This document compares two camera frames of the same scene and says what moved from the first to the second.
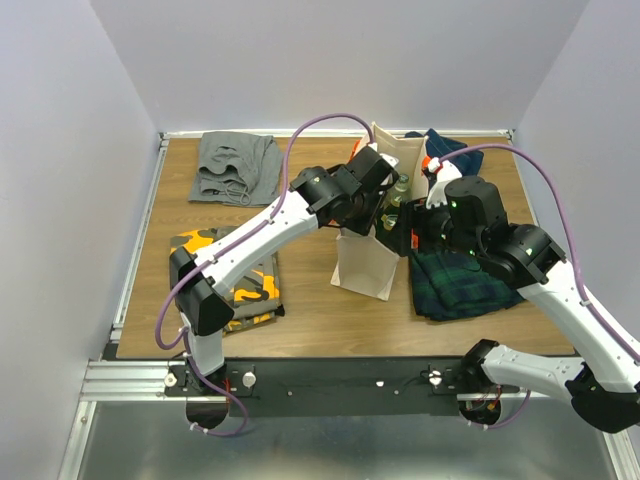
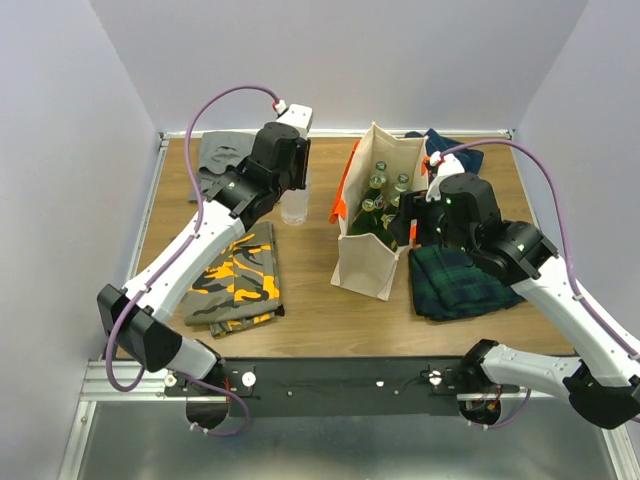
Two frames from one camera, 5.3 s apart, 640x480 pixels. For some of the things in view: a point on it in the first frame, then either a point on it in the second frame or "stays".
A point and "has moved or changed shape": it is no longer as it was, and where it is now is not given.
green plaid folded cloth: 451,286 stays
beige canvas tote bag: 367,263 stays
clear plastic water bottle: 392,160 has moved or changed shape
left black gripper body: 360,220 to 284,179
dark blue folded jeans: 437,146 stays
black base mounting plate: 405,386 stays
